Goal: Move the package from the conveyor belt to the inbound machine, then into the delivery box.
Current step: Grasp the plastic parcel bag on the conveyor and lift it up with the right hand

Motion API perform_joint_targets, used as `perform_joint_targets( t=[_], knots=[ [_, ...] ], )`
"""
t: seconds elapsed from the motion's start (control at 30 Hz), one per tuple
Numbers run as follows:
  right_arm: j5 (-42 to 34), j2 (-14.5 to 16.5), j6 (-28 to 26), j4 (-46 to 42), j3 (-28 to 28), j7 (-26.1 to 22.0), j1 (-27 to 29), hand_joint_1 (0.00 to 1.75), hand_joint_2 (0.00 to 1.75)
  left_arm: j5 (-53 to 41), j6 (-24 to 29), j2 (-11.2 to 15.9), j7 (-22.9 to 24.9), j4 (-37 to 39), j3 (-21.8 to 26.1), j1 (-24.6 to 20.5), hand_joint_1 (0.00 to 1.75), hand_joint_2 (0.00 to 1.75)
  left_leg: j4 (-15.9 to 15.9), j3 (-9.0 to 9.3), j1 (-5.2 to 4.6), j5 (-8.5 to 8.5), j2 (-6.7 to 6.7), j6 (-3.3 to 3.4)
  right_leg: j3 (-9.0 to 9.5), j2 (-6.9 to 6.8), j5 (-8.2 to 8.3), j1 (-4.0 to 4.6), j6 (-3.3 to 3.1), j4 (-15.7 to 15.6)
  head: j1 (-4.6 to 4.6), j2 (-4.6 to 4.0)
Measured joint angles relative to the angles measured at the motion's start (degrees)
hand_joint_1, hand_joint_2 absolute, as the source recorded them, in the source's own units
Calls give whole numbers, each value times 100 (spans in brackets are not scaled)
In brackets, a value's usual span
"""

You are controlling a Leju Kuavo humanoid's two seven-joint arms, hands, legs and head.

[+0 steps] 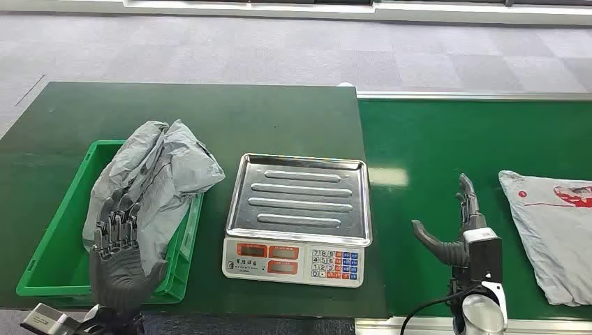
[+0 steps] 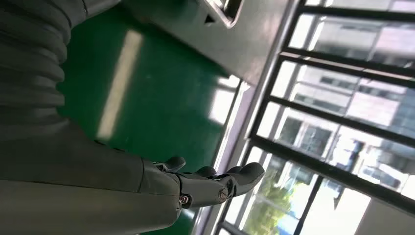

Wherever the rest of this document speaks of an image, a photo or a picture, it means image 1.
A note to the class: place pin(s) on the electronic scale with steel tray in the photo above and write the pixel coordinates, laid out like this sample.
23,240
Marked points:
300,203

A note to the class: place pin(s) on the grey package with red print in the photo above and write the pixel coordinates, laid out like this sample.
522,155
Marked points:
550,240

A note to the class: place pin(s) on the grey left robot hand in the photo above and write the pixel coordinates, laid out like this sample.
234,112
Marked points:
118,273

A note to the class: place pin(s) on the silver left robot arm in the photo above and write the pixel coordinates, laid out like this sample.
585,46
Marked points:
115,321

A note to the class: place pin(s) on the green conveyor belt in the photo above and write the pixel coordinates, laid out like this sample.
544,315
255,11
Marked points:
416,138

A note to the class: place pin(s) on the green plastic bin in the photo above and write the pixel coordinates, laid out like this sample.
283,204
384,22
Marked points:
60,259

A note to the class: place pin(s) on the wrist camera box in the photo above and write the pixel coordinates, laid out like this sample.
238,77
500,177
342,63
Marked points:
483,254
46,319

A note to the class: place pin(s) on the small white cap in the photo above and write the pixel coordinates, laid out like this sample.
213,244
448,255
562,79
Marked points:
344,84

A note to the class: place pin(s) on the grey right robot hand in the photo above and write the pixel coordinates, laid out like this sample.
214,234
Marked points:
444,252

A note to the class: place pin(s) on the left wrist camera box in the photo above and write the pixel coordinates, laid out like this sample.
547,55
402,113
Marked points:
46,319

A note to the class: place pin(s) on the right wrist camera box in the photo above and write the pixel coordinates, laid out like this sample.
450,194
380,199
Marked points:
483,254

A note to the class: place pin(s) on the plain grey crumpled package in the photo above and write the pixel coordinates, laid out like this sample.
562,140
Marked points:
175,171

